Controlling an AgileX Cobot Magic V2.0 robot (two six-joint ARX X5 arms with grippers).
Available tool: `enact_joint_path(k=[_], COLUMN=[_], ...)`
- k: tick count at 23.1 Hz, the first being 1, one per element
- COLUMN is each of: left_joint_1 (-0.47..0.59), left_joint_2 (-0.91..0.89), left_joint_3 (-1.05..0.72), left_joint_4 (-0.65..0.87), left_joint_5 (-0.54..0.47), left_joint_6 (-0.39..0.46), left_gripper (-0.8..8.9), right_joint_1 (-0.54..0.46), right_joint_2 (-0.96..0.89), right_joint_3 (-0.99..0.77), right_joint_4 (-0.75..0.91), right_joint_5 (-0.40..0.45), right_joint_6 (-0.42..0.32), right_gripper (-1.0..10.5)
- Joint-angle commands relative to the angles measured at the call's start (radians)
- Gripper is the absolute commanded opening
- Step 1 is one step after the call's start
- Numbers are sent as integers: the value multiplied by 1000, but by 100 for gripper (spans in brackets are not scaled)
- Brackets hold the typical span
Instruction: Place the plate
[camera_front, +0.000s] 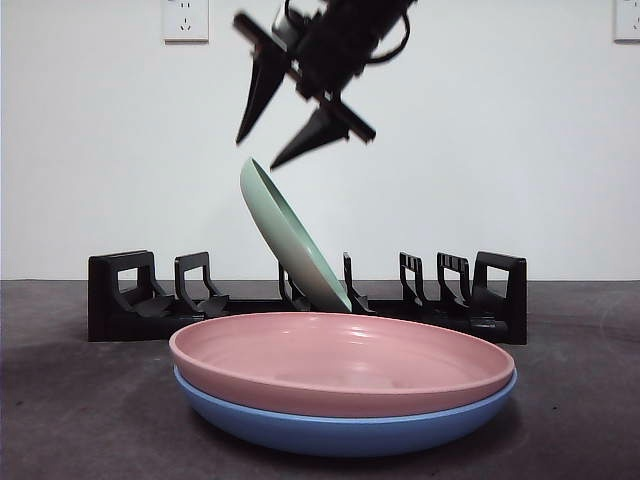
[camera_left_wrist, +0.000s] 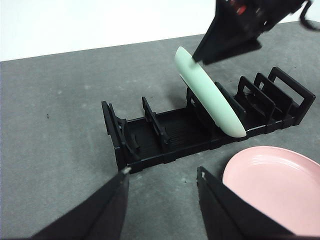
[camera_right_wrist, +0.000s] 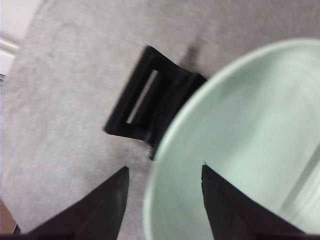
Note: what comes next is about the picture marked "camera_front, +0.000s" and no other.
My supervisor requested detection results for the green round plate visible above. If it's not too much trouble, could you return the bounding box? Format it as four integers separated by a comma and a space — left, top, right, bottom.
239, 157, 354, 315

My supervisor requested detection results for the pink round plate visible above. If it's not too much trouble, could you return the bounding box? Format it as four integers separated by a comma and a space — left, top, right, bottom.
168, 312, 516, 419

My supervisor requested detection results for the blue round plate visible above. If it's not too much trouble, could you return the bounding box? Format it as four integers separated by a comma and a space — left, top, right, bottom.
173, 364, 520, 459

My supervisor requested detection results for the black plastic dish rack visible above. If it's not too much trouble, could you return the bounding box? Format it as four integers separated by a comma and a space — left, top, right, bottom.
87, 249, 528, 345

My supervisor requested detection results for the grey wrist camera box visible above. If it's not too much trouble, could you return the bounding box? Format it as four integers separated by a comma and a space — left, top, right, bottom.
271, 9, 304, 44

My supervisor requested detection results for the white wall socket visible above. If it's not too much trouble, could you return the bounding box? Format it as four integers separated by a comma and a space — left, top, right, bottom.
162, 0, 210, 45
613, 0, 640, 44

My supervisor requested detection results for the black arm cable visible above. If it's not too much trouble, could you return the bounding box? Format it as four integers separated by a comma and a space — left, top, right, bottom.
367, 12, 412, 66

